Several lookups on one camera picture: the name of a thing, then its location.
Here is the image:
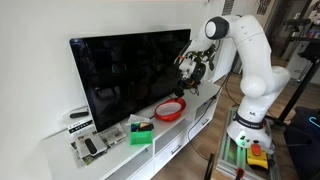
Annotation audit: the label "yellow emergency stop box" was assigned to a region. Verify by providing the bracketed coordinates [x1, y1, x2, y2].
[246, 143, 270, 170]

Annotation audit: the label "black flat screen television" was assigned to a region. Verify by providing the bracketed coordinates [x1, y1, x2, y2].
[68, 28, 192, 134]

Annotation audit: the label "green plastic box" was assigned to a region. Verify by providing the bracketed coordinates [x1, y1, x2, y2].
[129, 122, 155, 146]

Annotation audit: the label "folded newspaper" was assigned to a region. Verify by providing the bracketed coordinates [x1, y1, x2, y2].
[97, 123, 128, 147]

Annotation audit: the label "black tripod stand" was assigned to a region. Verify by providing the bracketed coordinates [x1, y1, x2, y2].
[275, 18, 320, 124]

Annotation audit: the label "black power cable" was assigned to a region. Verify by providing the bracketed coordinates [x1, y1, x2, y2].
[186, 87, 222, 162]

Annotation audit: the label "black chair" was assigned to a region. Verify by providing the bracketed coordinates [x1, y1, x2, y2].
[283, 105, 320, 180]

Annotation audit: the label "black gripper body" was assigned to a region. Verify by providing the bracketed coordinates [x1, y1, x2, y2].
[180, 63, 208, 89]

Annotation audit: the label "grey flat device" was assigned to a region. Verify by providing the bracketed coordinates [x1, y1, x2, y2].
[75, 132, 108, 158]

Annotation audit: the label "black remote control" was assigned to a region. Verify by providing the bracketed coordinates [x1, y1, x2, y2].
[84, 137, 98, 156]
[69, 111, 90, 120]

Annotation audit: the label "red bowl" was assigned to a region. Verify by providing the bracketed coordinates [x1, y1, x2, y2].
[153, 97, 187, 123]

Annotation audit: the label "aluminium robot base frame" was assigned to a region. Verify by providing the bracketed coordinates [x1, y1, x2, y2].
[215, 105, 282, 180]

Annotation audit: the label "white set-top box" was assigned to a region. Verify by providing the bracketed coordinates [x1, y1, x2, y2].
[62, 111, 96, 136]

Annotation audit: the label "printed magazine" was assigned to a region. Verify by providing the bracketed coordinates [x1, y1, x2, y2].
[70, 139, 109, 167]

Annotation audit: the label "white TV cabinet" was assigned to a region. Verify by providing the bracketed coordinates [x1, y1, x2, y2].
[41, 81, 223, 180]

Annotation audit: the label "white tissue paper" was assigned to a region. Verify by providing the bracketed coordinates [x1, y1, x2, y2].
[125, 113, 152, 127]

